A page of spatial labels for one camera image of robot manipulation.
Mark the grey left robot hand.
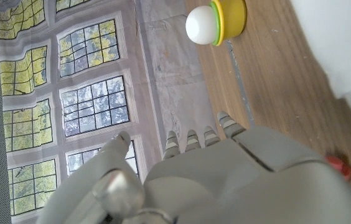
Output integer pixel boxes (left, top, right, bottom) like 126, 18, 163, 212
35, 111, 351, 224

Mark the white cloth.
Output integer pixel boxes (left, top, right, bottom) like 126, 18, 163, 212
289, 0, 351, 121

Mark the red capped marker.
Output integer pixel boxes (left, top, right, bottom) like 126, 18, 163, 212
324, 154, 351, 181

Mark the printed window backdrop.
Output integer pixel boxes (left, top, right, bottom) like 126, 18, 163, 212
0, 0, 223, 224

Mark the yellow cup with white ball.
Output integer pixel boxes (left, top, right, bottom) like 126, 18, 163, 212
185, 0, 248, 47

